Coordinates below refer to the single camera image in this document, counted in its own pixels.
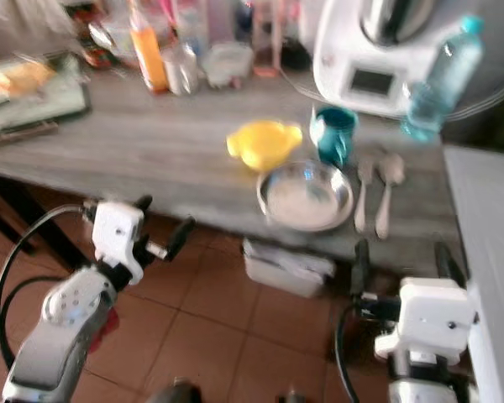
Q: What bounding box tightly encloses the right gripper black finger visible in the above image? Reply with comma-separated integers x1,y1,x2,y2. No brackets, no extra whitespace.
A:
351,239,372,296
433,242,467,290

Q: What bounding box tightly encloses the teal mug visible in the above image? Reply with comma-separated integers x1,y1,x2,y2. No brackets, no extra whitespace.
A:
311,106,360,167

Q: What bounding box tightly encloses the white plastic folding table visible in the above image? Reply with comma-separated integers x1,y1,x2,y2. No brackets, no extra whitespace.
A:
443,144,504,403

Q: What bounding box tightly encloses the grey wood grain table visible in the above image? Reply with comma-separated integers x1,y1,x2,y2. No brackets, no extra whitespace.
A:
0,50,467,278

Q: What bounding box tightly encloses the white plastic storage box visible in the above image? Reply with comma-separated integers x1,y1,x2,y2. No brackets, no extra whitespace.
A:
242,238,335,299

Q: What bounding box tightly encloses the steel fork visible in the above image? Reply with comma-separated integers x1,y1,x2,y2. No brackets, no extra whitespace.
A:
353,155,375,234

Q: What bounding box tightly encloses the round steel plate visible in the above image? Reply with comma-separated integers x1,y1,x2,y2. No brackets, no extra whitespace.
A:
256,160,355,233

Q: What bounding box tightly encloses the red cloth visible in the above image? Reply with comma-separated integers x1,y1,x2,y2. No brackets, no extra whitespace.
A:
92,306,118,349

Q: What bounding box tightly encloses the steel spoon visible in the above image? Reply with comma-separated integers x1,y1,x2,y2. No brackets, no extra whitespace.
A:
374,153,406,240

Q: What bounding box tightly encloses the yellow plastic bowl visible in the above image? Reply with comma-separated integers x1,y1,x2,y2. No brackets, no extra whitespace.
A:
226,120,303,173

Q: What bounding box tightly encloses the grey robot right leg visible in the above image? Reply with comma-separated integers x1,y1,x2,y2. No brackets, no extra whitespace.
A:
277,388,312,403

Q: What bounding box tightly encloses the grey robot leg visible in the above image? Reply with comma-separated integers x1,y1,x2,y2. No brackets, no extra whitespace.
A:
147,379,202,403
277,388,312,403

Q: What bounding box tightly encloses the white mug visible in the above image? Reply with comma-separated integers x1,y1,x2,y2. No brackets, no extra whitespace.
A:
161,44,200,95

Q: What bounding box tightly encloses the green tray black rim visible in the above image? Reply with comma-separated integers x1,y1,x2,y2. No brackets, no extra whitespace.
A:
0,52,92,139

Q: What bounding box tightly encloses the grey robot left leg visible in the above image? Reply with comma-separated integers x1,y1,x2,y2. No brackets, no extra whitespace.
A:
147,379,202,403

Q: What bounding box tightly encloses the orange sauce squeeze bottle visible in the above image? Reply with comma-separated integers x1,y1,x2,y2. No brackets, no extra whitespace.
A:
128,4,169,93

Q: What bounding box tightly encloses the small red bowl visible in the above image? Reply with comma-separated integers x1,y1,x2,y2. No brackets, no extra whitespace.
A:
80,46,110,68

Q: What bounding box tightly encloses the small clear lidded container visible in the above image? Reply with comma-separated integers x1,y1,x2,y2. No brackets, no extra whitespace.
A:
199,42,255,89

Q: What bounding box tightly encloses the piece of bread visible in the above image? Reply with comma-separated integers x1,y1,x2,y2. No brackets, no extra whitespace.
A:
0,60,51,95

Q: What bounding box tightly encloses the blue capped water bottle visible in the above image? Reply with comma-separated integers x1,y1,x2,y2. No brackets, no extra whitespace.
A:
402,15,485,142

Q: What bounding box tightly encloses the tall pink bottle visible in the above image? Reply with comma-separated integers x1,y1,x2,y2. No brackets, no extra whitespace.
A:
252,0,286,78

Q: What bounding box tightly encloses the white kitchen machine steel bowl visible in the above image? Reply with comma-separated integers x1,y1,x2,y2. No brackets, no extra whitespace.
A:
311,0,467,117

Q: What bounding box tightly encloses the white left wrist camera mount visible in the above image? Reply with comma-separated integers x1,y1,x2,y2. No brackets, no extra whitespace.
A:
92,201,146,265

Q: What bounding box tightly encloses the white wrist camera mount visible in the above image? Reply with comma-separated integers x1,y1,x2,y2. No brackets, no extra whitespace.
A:
374,277,478,358
92,201,146,265

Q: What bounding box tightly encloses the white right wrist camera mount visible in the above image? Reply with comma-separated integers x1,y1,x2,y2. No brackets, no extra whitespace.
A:
374,277,478,358

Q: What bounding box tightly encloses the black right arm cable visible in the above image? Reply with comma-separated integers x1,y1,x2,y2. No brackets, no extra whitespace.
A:
333,302,366,403

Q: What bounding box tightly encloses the white power cord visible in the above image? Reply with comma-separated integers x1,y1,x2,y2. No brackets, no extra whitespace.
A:
277,71,504,118

